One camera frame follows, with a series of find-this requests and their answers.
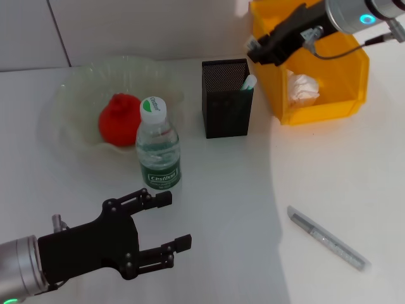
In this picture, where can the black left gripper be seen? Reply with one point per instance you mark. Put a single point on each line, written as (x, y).
(91, 247)

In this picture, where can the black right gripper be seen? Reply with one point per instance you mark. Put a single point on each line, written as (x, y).
(300, 28)

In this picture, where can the white paper ball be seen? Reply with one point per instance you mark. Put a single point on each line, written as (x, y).
(302, 88)

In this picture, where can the clear green-label water bottle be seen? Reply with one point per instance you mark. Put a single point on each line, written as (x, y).
(158, 152)

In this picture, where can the red knitted toy orange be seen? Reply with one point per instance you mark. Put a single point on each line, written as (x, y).
(118, 123)

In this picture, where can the grey pen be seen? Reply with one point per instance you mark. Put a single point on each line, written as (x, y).
(332, 244)

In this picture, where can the black mesh pen holder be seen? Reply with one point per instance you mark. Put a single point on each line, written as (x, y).
(226, 111)

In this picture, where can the pale green glass fruit plate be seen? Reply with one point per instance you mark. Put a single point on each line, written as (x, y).
(82, 95)

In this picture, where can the yellow plastic bin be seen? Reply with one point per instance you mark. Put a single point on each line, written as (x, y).
(332, 104)

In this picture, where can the left wrist metal connector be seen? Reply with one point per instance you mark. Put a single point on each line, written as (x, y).
(57, 223)

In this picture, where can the wrist metal connector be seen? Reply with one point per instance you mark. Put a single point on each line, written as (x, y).
(57, 223)
(398, 30)

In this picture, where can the right wrist metal connector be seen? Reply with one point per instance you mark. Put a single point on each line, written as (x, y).
(398, 30)

